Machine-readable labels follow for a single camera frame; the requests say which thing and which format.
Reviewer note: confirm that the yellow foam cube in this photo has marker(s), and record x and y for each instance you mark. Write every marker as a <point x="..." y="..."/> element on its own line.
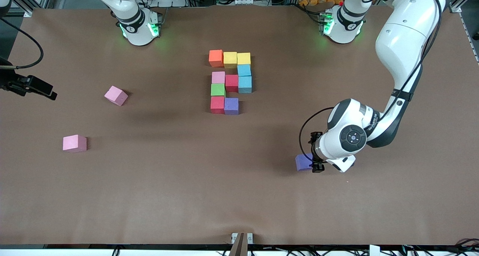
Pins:
<point x="230" y="59"/>
<point x="244" y="58"/>

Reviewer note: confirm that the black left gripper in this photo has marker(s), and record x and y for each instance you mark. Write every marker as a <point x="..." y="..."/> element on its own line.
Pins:
<point x="313" y="148"/>

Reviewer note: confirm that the silver mounting bracket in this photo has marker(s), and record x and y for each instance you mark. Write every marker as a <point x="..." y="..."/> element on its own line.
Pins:
<point x="234" y="236"/>

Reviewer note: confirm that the red foam cube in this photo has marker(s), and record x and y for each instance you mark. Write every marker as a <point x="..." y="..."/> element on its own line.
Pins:
<point x="232" y="82"/>
<point x="217" y="104"/>

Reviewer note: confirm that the orange foam cube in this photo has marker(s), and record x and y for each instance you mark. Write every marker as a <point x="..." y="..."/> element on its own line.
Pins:
<point x="216" y="58"/>

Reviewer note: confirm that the purple foam cube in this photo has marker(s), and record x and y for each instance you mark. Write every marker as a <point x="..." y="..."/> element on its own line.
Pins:
<point x="231" y="106"/>
<point x="303" y="162"/>

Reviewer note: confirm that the grey camera pole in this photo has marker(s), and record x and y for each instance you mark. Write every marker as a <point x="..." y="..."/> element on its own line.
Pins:
<point x="239" y="246"/>

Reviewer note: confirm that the pink foam cube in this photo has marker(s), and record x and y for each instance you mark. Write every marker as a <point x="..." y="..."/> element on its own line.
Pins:
<point x="74" y="143"/>
<point x="116" y="95"/>
<point x="218" y="77"/>

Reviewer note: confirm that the brown paper table cover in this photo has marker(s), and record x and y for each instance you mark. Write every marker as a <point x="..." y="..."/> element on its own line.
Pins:
<point x="239" y="196"/>

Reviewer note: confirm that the blue foam cube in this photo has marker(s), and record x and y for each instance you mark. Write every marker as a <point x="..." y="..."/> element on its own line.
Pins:
<point x="244" y="84"/>
<point x="244" y="69"/>

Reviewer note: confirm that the aluminium frame post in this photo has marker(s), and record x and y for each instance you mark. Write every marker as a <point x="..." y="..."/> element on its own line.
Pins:
<point x="26" y="9"/>
<point x="462" y="3"/>

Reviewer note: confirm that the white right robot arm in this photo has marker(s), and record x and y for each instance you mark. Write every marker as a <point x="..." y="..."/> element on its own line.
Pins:
<point x="134" y="20"/>

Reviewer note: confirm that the aluminium side rail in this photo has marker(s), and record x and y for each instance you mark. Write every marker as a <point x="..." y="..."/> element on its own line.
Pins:
<point x="469" y="39"/>

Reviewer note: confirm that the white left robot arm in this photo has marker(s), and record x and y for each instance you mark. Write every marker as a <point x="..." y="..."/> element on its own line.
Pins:
<point x="404" y="42"/>

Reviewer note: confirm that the green foam cube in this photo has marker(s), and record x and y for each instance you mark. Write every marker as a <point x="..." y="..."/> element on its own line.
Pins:
<point x="217" y="90"/>

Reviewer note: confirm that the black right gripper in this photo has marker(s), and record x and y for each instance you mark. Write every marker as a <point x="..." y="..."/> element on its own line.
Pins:
<point x="8" y="81"/>

